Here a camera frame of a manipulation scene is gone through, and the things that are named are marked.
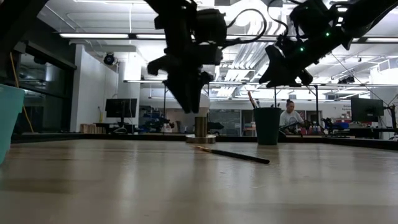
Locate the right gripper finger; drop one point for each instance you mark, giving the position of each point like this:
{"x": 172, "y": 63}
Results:
{"x": 276, "y": 71}
{"x": 306, "y": 77}

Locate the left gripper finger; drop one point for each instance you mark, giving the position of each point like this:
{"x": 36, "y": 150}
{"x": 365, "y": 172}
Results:
{"x": 200, "y": 90}
{"x": 182, "y": 93}

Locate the thin black silver-ferrule paintbrush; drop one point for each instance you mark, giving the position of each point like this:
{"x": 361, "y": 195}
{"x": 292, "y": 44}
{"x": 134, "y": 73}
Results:
{"x": 258, "y": 104}

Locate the black background robot arm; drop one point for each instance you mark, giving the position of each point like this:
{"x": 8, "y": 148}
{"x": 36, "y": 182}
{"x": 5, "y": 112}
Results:
{"x": 329, "y": 123}

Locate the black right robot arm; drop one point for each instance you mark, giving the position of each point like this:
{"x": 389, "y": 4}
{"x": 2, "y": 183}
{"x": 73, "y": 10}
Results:
{"x": 373, "y": 12}

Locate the brass table lamp with bulb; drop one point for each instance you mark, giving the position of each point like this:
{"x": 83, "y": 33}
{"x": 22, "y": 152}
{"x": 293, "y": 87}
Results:
{"x": 201, "y": 127}

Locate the black ceiling spotlight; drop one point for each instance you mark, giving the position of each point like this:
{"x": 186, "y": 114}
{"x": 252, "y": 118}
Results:
{"x": 346, "y": 80}
{"x": 109, "y": 58}

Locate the person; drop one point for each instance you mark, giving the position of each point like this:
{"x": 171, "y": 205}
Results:
{"x": 290, "y": 118}

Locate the dark green cup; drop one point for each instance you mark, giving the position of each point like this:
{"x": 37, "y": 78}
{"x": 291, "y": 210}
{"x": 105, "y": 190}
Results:
{"x": 267, "y": 127}

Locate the black computer monitor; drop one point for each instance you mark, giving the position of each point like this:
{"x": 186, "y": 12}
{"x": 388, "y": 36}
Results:
{"x": 121, "y": 107}
{"x": 367, "y": 109}

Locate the brown wooden stack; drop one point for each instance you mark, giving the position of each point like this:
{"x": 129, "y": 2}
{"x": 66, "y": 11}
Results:
{"x": 90, "y": 128}

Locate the long overhead light bar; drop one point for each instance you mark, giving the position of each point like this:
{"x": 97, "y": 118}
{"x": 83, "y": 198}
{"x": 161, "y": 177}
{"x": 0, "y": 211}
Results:
{"x": 93, "y": 35}

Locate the teal plastic tray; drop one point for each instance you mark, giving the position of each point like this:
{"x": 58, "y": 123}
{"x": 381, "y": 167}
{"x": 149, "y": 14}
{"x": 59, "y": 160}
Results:
{"x": 11, "y": 124}

